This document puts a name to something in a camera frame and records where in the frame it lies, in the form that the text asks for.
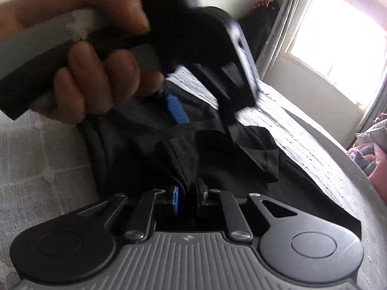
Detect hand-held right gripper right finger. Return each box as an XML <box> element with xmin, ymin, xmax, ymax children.
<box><xmin>195</xmin><ymin>178</ymin><xmax>303</xmax><ymax>244</ymax></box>

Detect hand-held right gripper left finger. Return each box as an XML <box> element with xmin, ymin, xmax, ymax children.
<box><xmin>78</xmin><ymin>186</ymin><xmax>180</xmax><ymax>244</ymax></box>

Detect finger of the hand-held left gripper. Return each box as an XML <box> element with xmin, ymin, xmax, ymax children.
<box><xmin>157</xmin><ymin>85</ymin><xmax>190</xmax><ymax>125</ymax></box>

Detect black pants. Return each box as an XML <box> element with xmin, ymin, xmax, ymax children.
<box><xmin>75</xmin><ymin>74</ymin><xmax>362</xmax><ymax>244</ymax></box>

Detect person's left hand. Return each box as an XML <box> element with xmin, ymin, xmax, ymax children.
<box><xmin>0</xmin><ymin>0</ymin><xmax>166</xmax><ymax>125</ymax></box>

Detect dark hanging clothes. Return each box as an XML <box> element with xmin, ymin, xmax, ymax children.
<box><xmin>238</xmin><ymin>0</ymin><xmax>282</xmax><ymax>65</ymax></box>

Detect grey patterned curtain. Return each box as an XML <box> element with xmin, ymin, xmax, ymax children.
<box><xmin>256</xmin><ymin>0</ymin><xmax>315</xmax><ymax>80</ymax></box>

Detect bright window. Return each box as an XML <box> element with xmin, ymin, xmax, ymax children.
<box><xmin>279</xmin><ymin>0</ymin><xmax>387</xmax><ymax>119</ymax></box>

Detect pink quilt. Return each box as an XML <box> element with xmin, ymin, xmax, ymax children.
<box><xmin>346</xmin><ymin>144</ymin><xmax>387</xmax><ymax>185</ymax></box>

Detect white folded quilt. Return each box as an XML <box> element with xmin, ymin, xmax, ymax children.
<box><xmin>355</xmin><ymin>112</ymin><xmax>387</xmax><ymax>155</ymax></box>

